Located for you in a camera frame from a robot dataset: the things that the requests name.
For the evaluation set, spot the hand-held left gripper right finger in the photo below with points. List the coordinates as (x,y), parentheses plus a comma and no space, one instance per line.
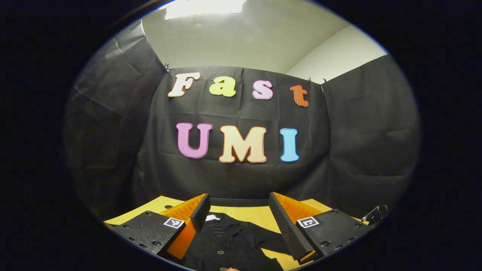
(288,229)

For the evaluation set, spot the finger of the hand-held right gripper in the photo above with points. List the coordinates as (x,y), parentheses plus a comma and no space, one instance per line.
(376,213)

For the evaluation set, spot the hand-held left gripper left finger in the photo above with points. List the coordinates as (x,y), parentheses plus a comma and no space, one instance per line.
(201,214)

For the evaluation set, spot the black buttoned shirt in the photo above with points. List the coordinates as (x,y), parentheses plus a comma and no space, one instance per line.
(229,244)

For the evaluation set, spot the black backdrop cloth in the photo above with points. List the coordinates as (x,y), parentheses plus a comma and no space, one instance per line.
(346,143)

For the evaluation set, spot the ceiling light panel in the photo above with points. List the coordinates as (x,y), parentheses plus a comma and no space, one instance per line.
(205,7)

